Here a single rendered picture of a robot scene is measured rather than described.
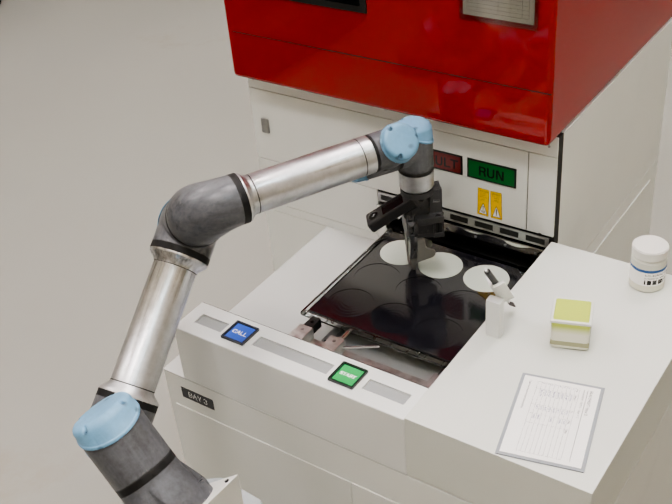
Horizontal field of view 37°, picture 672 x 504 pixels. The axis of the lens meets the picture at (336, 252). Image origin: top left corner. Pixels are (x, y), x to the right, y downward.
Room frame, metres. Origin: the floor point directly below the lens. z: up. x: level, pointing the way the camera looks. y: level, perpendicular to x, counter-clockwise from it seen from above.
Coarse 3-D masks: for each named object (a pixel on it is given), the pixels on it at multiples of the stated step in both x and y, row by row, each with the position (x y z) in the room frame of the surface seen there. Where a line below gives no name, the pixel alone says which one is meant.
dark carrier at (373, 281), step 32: (352, 288) 1.77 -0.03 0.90; (384, 288) 1.76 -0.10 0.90; (416, 288) 1.75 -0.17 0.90; (448, 288) 1.74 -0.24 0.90; (352, 320) 1.66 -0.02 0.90; (384, 320) 1.65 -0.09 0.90; (416, 320) 1.64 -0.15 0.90; (448, 320) 1.63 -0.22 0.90; (480, 320) 1.62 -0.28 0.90; (448, 352) 1.53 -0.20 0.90
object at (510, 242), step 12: (384, 228) 2.03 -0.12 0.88; (444, 228) 1.93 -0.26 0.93; (456, 228) 1.91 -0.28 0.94; (468, 228) 1.90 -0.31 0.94; (432, 240) 1.97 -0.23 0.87; (480, 240) 1.87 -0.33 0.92; (492, 240) 1.86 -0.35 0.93; (504, 240) 1.84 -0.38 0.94; (516, 240) 1.83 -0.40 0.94; (468, 252) 1.90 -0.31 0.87; (516, 252) 1.82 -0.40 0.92; (528, 252) 1.80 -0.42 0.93; (540, 252) 1.79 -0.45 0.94; (504, 264) 1.84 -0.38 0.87
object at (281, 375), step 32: (192, 320) 1.63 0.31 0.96; (224, 320) 1.62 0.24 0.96; (192, 352) 1.59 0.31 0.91; (224, 352) 1.54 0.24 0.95; (256, 352) 1.51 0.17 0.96; (288, 352) 1.51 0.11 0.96; (320, 352) 1.49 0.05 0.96; (224, 384) 1.55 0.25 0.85; (256, 384) 1.49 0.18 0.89; (288, 384) 1.44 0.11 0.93; (320, 384) 1.40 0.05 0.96; (384, 384) 1.38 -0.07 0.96; (416, 384) 1.38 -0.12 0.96; (288, 416) 1.45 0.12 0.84; (320, 416) 1.40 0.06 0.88; (352, 416) 1.35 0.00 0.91; (384, 416) 1.31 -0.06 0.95; (352, 448) 1.36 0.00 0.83; (384, 448) 1.31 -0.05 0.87
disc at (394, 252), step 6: (402, 240) 1.94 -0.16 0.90; (384, 246) 1.92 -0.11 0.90; (390, 246) 1.92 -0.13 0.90; (396, 246) 1.92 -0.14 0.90; (402, 246) 1.91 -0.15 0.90; (384, 252) 1.90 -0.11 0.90; (390, 252) 1.89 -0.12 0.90; (396, 252) 1.89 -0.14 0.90; (402, 252) 1.89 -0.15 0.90; (384, 258) 1.87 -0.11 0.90; (390, 258) 1.87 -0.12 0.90; (396, 258) 1.87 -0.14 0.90; (402, 258) 1.87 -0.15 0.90; (396, 264) 1.84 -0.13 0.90; (402, 264) 1.84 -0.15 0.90
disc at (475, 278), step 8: (472, 272) 1.79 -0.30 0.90; (480, 272) 1.78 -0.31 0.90; (496, 272) 1.78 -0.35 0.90; (504, 272) 1.78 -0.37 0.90; (464, 280) 1.76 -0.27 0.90; (472, 280) 1.76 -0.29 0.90; (480, 280) 1.75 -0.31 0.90; (504, 280) 1.75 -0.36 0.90; (472, 288) 1.73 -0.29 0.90; (480, 288) 1.73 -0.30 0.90; (488, 288) 1.72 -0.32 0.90
